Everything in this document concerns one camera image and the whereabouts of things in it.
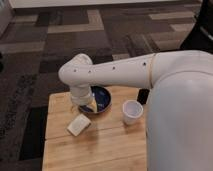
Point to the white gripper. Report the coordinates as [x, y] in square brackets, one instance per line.
[82, 95]

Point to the black eraser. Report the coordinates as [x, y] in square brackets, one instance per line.
[143, 96]

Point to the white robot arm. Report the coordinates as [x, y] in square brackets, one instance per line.
[179, 123]

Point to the white ceramic cup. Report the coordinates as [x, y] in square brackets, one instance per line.
[132, 111]

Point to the white sponge block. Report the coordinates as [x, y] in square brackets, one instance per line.
[78, 124]

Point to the dark blue bowl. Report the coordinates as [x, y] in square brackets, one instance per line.
[103, 100]

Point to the black chair in background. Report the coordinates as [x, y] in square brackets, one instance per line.
[201, 35]

